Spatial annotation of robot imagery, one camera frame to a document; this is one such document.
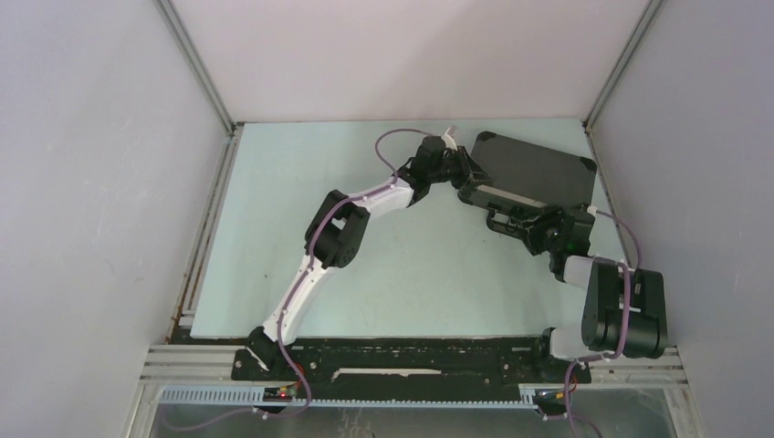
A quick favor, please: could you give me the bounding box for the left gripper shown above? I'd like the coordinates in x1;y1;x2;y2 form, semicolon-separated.
425;146;492;191

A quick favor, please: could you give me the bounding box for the black poker set case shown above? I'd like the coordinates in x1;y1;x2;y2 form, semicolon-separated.
457;131;597;235

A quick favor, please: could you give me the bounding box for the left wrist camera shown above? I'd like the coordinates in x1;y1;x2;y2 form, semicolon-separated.
441;125;458;151

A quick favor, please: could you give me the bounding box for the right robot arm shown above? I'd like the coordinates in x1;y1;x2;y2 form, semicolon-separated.
486;204;670;381

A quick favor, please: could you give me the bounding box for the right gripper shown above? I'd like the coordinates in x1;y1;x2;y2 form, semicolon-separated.
512;203;565;256

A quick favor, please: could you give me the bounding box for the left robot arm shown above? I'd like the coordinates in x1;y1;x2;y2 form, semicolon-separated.
246;129;491;380

